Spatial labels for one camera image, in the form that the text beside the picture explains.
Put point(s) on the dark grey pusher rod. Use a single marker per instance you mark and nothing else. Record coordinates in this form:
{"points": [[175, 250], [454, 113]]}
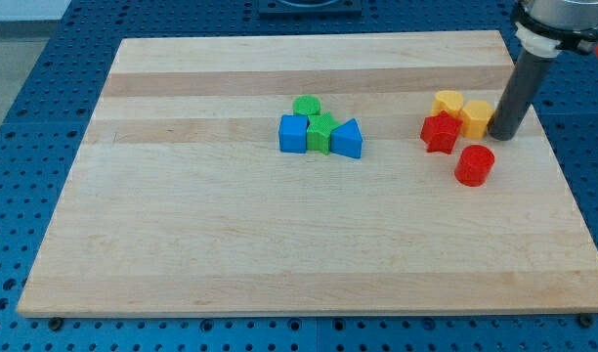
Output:
{"points": [[517, 97]]}

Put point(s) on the yellow hexagon block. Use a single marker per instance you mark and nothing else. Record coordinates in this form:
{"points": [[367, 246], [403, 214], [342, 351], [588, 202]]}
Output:
{"points": [[475, 116]]}

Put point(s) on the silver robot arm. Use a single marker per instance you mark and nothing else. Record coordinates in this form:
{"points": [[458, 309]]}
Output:
{"points": [[545, 28]]}

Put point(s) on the wooden board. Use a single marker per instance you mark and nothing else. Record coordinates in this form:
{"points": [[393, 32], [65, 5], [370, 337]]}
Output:
{"points": [[179, 202]]}

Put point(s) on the yellow cylinder block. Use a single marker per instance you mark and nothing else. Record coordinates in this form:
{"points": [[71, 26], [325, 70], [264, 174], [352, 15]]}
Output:
{"points": [[449, 101]]}

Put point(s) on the red cylinder block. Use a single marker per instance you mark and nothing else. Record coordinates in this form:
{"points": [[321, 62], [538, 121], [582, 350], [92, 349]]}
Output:
{"points": [[474, 166]]}

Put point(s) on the red star block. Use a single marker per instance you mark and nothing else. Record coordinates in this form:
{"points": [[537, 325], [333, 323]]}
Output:
{"points": [[440, 132]]}

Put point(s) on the blue triangle block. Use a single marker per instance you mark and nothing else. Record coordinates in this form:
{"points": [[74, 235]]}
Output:
{"points": [[347, 139]]}

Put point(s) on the green star block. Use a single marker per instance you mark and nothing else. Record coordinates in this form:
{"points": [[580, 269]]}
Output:
{"points": [[319, 132]]}

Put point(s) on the green cylinder block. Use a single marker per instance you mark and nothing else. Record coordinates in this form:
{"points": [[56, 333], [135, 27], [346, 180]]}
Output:
{"points": [[306, 105]]}

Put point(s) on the blue cube block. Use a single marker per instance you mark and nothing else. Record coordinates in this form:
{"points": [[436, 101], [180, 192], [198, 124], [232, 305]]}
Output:
{"points": [[292, 133]]}

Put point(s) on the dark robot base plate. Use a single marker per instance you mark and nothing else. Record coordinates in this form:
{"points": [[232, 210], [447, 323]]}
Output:
{"points": [[274, 8]]}

